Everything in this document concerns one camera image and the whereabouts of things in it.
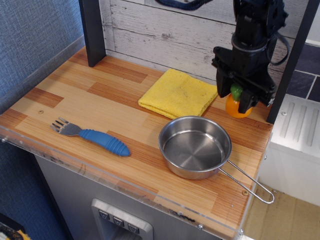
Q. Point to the orange toy carrot green top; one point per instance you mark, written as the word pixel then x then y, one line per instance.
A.
pixel 233 102

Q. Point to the dark right frame post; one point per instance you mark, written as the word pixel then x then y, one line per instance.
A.
pixel 303 31

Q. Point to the silver dispenser button panel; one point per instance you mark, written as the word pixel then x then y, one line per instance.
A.
pixel 116 224

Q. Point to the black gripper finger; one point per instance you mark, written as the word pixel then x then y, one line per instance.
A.
pixel 223 82
pixel 248 99

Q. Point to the blue handled metal fork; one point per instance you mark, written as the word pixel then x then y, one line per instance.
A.
pixel 108 142

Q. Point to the stainless steel pan wire handle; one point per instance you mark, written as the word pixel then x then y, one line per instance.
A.
pixel 196 148

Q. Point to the dark frame post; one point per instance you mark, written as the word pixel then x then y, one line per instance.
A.
pixel 303 31
pixel 92 30

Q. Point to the yellow black object floor corner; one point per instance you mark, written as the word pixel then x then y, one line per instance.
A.
pixel 7 233

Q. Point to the clear acrylic table edge guard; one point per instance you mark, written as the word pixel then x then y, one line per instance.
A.
pixel 75 183

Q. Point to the white ribbed side unit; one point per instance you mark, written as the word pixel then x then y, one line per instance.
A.
pixel 292 157

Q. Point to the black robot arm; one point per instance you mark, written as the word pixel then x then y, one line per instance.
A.
pixel 258 21

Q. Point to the dark left frame post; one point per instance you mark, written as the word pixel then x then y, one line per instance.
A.
pixel 92 30

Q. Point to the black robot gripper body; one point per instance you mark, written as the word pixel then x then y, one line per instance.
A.
pixel 248 67

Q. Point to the yellow folded towel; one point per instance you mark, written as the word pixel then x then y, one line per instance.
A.
pixel 176 94

